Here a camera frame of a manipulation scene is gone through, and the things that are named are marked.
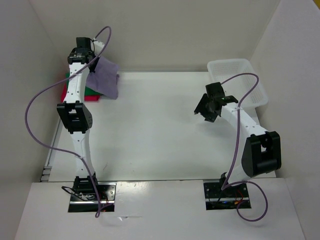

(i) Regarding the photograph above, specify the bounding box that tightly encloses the lavender t shirt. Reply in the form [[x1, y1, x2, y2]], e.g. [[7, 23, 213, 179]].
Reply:
[[86, 56, 120, 100]]

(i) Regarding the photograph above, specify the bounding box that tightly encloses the green t shirt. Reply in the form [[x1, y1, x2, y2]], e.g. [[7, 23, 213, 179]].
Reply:
[[61, 81, 102, 101]]

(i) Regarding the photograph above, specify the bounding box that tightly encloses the red t shirt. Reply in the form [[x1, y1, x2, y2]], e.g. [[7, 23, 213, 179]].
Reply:
[[60, 72, 102, 104]]

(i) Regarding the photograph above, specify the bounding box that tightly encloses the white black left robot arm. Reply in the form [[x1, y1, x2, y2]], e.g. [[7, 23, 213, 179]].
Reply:
[[56, 37, 100, 201]]

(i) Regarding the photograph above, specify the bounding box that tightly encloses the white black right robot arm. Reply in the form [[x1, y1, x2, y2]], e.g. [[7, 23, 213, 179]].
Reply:
[[194, 82, 282, 197]]

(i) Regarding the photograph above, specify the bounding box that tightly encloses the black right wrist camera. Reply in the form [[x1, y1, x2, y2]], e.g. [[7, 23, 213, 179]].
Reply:
[[205, 82, 239, 106]]

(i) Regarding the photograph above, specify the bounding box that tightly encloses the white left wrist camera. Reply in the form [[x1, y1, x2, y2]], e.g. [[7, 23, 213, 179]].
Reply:
[[92, 38, 106, 56]]

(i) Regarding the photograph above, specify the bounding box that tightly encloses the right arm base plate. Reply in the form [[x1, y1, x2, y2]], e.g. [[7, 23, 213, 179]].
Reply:
[[203, 180, 252, 211]]

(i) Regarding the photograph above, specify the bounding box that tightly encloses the aluminium table edge rail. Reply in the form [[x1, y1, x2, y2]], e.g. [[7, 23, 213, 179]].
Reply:
[[39, 120, 63, 183]]

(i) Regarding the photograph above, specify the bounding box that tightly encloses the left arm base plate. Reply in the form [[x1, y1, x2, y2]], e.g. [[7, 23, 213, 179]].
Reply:
[[68, 182, 117, 213]]

